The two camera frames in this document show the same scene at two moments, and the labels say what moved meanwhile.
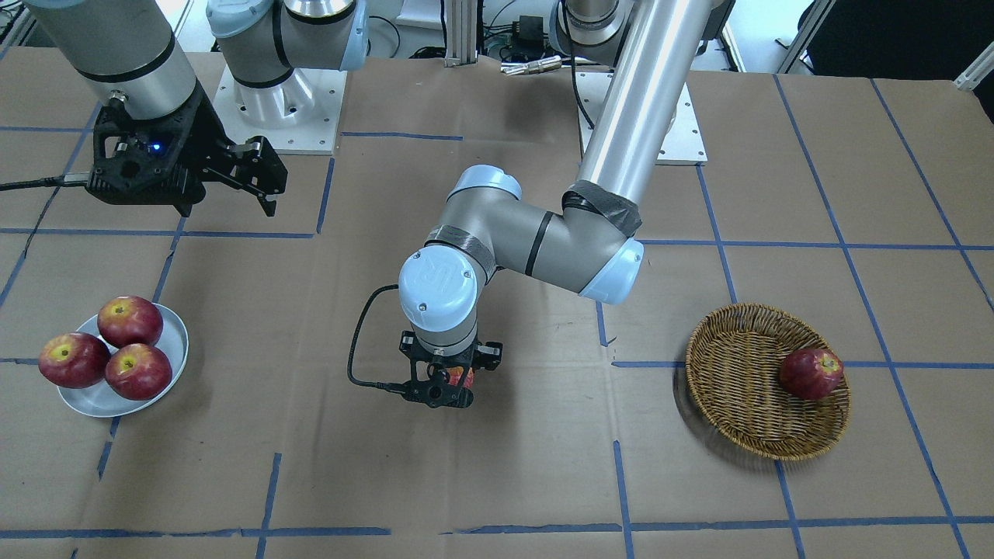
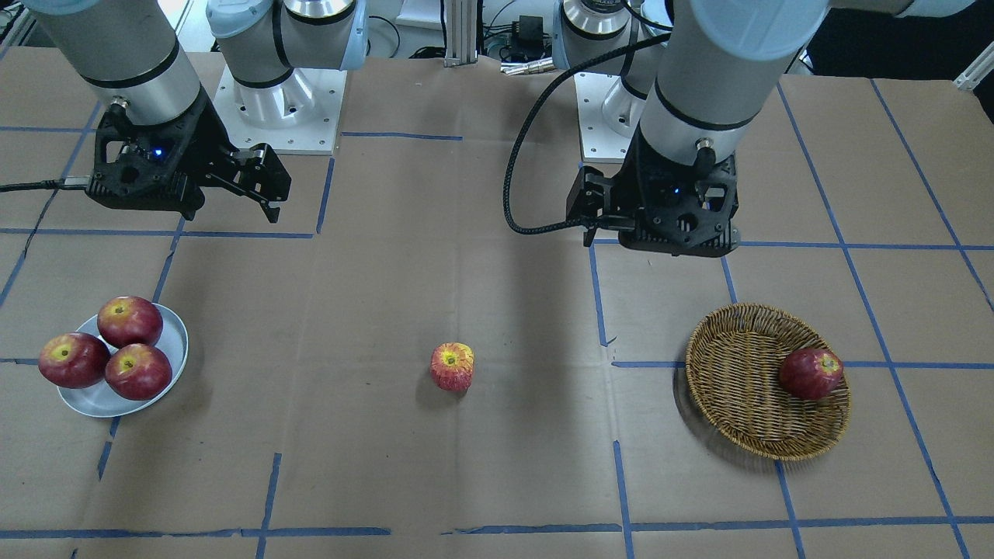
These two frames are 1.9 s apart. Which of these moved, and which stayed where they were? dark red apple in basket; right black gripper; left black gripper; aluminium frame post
Moved: left black gripper
Stayed: right black gripper; aluminium frame post; dark red apple in basket
